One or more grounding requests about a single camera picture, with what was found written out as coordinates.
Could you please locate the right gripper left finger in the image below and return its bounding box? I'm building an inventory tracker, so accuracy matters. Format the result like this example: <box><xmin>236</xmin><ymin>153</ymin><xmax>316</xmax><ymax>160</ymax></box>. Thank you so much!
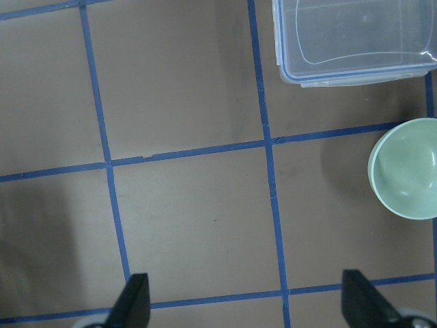
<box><xmin>105</xmin><ymin>273</ymin><xmax>151</xmax><ymax>328</ymax></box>

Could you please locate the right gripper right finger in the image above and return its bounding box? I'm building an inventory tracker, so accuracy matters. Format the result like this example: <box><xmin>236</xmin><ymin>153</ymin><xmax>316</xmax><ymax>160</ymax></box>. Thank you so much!
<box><xmin>341</xmin><ymin>269</ymin><xmax>410</xmax><ymax>328</ymax></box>

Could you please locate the green bowl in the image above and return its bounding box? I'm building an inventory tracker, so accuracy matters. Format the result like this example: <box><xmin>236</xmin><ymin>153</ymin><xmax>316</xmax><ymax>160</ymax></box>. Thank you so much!
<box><xmin>367</xmin><ymin>118</ymin><xmax>436</xmax><ymax>220</ymax></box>

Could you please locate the clear plastic container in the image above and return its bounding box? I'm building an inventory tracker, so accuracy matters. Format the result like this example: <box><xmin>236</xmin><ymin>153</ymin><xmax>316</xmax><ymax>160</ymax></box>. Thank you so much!
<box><xmin>272</xmin><ymin>1</ymin><xmax>436</xmax><ymax>87</ymax></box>

